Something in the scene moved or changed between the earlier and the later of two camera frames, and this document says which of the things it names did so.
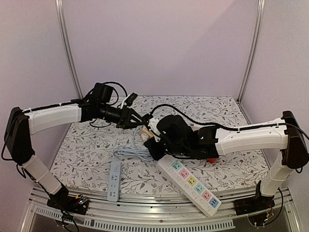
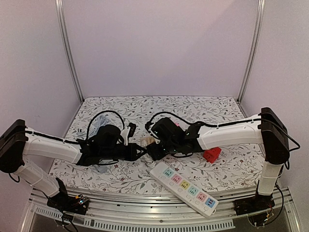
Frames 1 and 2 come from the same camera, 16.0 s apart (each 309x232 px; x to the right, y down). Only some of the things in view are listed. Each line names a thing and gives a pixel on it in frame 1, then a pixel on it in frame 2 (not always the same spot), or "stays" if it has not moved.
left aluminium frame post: (60, 16) stays
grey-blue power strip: (114, 181) → (102, 168)
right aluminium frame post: (256, 50) stays
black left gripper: (125, 116) → (132, 155)
